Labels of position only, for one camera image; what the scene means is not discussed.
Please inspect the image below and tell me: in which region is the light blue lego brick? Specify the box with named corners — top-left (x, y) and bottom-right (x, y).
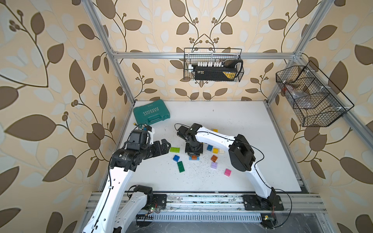
top-left (189, 156), bottom-right (200, 161)

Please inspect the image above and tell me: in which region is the blue square lego brick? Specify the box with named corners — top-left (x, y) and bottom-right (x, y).
top-left (173, 155), bottom-right (180, 162)

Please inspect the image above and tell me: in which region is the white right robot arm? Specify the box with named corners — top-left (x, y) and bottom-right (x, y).
top-left (176, 123), bottom-right (284, 211)

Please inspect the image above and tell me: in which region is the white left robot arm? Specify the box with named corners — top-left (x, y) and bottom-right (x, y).
top-left (83, 126), bottom-right (172, 233)

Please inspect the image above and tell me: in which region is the lime green long lego brick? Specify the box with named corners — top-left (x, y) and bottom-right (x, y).
top-left (170, 147), bottom-right (180, 153)

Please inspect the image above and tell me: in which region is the dark green long lego brick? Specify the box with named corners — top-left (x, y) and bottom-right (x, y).
top-left (177, 161), bottom-right (185, 173)

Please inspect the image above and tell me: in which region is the orange lego brick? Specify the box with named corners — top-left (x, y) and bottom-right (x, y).
top-left (211, 155), bottom-right (218, 163)

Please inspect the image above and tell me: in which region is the lilac lego brick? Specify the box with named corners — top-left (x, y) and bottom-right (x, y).
top-left (210, 162), bottom-right (218, 169)

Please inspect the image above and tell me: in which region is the pink lego brick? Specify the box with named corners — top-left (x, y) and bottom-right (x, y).
top-left (224, 169), bottom-right (232, 177)

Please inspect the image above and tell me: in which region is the green plastic tool case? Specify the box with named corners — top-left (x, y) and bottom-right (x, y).
top-left (134, 100), bottom-right (171, 125)

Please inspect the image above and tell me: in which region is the black battery charger in basket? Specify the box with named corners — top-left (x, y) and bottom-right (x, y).
top-left (184, 59), bottom-right (244, 82)

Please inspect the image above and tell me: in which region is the plastic bag in basket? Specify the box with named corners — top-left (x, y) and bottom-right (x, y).
top-left (285, 84), bottom-right (309, 103)

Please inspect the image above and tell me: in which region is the black wire basket back wall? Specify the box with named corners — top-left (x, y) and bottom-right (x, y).
top-left (182, 47), bottom-right (244, 82)

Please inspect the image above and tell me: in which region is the black wire basket wall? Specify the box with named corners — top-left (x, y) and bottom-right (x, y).
top-left (276, 61), bottom-right (355, 127)
top-left (182, 47), bottom-right (244, 82)

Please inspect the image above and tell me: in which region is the black wire basket right wall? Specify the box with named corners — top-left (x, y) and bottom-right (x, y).
top-left (276, 61), bottom-right (355, 127)

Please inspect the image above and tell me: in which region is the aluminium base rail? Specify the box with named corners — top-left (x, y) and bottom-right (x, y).
top-left (84, 191), bottom-right (328, 223)

